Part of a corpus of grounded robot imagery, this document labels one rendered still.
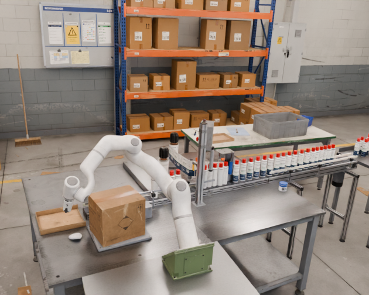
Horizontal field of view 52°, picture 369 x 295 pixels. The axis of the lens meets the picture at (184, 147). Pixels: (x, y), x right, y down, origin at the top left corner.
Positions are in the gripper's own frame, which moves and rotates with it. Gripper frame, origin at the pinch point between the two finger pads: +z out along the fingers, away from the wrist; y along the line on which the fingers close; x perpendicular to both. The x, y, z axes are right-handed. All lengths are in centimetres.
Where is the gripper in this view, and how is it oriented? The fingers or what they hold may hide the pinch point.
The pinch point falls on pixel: (67, 209)
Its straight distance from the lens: 257.0
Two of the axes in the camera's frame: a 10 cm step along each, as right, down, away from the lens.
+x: -9.5, -2.4, -2.1
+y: 0.3, -7.4, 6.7
